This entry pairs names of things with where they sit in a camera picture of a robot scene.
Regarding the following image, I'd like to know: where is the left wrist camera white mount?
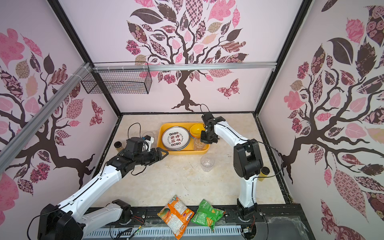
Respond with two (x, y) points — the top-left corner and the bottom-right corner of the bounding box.
(143, 138), (154, 152)

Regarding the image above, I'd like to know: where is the orange snack bag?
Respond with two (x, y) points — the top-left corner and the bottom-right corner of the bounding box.
(157, 195), (195, 240)

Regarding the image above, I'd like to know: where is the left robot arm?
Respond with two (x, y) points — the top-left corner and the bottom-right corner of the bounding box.
(37, 136), (169, 240)

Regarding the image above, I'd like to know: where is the green snack bag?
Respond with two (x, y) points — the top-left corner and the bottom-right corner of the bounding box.
(191, 199), (226, 232)

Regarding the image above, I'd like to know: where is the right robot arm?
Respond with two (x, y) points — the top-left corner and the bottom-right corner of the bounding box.
(201, 112), (264, 221)

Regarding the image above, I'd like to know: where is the black-capped bottle left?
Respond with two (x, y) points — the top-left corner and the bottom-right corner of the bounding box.
(114, 141), (124, 152)

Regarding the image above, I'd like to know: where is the yellow plastic bin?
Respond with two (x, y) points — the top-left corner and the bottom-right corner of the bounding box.
(157, 122), (211, 156)

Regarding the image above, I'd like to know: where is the clear cup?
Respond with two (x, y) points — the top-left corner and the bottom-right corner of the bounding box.
(194, 138), (206, 151)
(143, 132), (156, 144)
(201, 155), (215, 172)

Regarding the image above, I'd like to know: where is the yellow bowl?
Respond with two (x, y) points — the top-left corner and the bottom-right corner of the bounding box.
(190, 123), (205, 139)

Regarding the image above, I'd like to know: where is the yellow jar black lid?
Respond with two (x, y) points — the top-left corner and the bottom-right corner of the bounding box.
(258, 166), (270, 182)

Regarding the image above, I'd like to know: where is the white vent grille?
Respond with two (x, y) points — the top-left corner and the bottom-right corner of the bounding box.
(83, 225), (243, 240)

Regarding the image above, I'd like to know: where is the black wire basket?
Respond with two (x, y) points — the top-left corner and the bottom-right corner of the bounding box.
(81, 62), (153, 95)

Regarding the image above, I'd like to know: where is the aluminium rail bar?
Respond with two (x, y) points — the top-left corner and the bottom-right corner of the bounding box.
(0, 62), (277, 175)

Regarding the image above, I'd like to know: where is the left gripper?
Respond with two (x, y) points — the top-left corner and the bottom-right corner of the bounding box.
(134, 147), (169, 166)

